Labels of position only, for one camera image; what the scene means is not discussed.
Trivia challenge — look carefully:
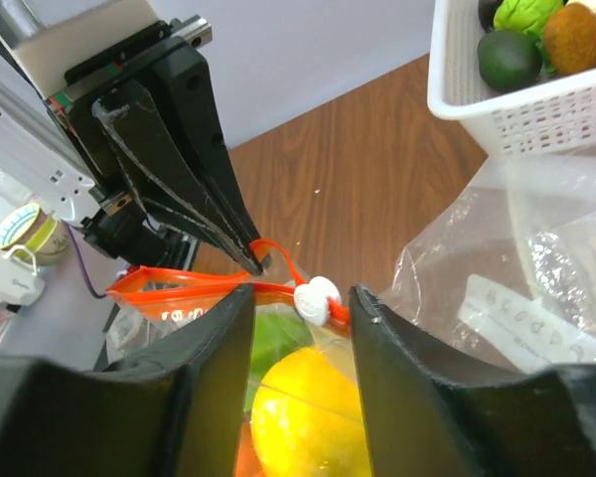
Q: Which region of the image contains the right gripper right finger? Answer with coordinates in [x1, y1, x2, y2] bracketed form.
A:
[349, 285, 596, 476]

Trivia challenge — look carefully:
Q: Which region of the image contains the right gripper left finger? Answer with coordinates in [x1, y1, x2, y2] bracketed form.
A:
[0, 284, 255, 476]

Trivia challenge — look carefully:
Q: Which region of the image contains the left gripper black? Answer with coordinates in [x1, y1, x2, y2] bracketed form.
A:
[46, 17, 263, 271]

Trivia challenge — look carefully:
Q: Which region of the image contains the small orange tangerine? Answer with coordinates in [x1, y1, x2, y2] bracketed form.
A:
[234, 422, 265, 477]

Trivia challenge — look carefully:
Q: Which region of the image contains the green toy pepper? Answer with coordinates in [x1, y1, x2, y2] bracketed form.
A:
[244, 310, 313, 412]

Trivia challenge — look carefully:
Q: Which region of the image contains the clear bag orange zipper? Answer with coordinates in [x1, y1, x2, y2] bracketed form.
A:
[108, 239, 371, 476]

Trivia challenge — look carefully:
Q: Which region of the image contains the yellow lemon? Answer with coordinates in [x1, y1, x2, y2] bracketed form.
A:
[250, 347, 373, 476]

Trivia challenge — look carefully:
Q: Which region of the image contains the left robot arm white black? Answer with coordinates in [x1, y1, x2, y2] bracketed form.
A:
[0, 1, 263, 275]

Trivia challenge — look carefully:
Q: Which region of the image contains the clear bag blue zipper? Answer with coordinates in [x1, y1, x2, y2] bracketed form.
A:
[382, 146, 596, 374]

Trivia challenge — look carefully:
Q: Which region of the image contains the white desk gadget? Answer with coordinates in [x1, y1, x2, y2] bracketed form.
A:
[0, 244, 45, 306]

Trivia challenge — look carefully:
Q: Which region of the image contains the white plastic fruit basket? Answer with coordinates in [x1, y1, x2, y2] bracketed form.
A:
[427, 1, 596, 155]

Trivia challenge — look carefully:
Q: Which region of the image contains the dark purple fruit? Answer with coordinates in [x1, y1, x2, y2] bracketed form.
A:
[477, 0, 503, 32]

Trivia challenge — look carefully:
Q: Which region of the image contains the dark avocado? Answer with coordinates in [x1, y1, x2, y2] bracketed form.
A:
[477, 31, 543, 93]

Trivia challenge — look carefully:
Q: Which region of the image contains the brown kiwi potato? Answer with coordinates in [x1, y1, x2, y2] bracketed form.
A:
[543, 3, 596, 76]

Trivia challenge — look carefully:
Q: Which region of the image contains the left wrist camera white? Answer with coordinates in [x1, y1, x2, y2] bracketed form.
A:
[0, 0, 159, 98]

